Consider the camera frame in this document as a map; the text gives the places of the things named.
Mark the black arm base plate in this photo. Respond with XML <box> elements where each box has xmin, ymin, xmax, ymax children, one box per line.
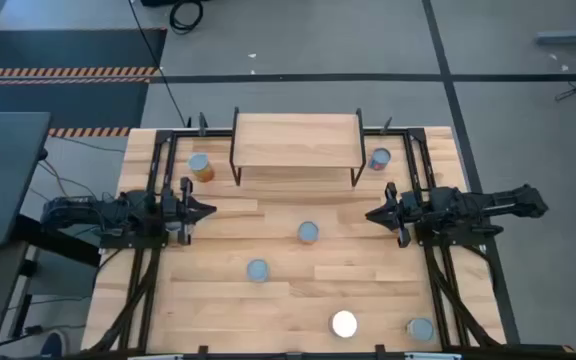
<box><xmin>99</xmin><ymin>232</ymin><xmax>169</xmax><ymax>250</ymax></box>
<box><xmin>414</xmin><ymin>227</ymin><xmax>489</xmax><ymax>247</ymax></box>

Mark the fresh sliced carrots can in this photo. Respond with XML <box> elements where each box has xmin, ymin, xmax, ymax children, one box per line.
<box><xmin>245</xmin><ymin>257</ymin><xmax>271</xmax><ymax>284</ymax></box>

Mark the peaches can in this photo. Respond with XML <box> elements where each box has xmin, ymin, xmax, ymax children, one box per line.
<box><xmin>186</xmin><ymin>152</ymin><xmax>216</xmax><ymax>184</ymax></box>

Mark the can with shiny lid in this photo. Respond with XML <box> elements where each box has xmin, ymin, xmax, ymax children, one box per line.
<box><xmin>328</xmin><ymin>309</ymin><xmax>360</xmax><ymax>340</ymax></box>

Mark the long black floor cable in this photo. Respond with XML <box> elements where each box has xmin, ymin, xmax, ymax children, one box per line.
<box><xmin>126</xmin><ymin>0</ymin><xmax>192</xmax><ymax>129</ymax></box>

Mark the coiled black cable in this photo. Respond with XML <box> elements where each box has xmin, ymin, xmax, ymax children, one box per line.
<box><xmin>167</xmin><ymin>0</ymin><xmax>205</xmax><ymax>36</ymax></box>

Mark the black aluminium rig frame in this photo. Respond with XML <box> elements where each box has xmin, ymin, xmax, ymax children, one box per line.
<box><xmin>62</xmin><ymin>125</ymin><xmax>576</xmax><ymax>360</ymax></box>

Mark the grey desk top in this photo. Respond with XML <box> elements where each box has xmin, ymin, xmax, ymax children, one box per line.
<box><xmin>0</xmin><ymin>110</ymin><xmax>52</xmax><ymax>246</ymax></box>

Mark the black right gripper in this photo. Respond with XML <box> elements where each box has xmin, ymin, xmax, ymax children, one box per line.
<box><xmin>365</xmin><ymin>181</ymin><xmax>422</xmax><ymax>250</ymax></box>

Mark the oranges can with teal label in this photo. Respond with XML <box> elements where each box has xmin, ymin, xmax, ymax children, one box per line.
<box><xmin>296</xmin><ymin>220</ymin><xmax>321</xmax><ymax>246</ymax></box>

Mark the person's blue shoe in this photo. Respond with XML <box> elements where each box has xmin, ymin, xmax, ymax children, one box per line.
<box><xmin>39</xmin><ymin>329</ymin><xmax>68</xmax><ymax>360</ymax></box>

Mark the black hazard-striped floor mat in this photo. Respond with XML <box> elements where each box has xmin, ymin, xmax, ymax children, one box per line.
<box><xmin>0</xmin><ymin>77</ymin><xmax>152</xmax><ymax>139</ymax></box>
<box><xmin>0</xmin><ymin>27</ymin><xmax>168</xmax><ymax>79</ymax></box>

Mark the wooden shelf with black frame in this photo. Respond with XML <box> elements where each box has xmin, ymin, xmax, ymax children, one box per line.
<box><xmin>228</xmin><ymin>105</ymin><xmax>368</xmax><ymax>189</ymax></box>

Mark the small blue and red can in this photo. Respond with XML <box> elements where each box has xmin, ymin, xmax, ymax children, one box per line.
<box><xmin>367</xmin><ymin>147</ymin><xmax>393</xmax><ymax>172</ymax></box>

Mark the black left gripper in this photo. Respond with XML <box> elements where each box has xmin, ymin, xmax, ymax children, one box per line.
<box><xmin>160</xmin><ymin>176</ymin><xmax>218</xmax><ymax>247</ymax></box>

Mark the grey metal table foot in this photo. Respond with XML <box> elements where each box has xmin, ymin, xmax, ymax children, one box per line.
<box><xmin>535</xmin><ymin>7</ymin><xmax>576</xmax><ymax>47</ymax></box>

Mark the black desk base beam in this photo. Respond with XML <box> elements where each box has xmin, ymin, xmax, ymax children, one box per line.
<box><xmin>10</xmin><ymin>213</ymin><xmax>103</xmax><ymax>269</ymax></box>

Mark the large red corn can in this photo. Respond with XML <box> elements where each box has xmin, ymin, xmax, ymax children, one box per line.
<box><xmin>405</xmin><ymin>316</ymin><xmax>436</xmax><ymax>344</ymax></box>

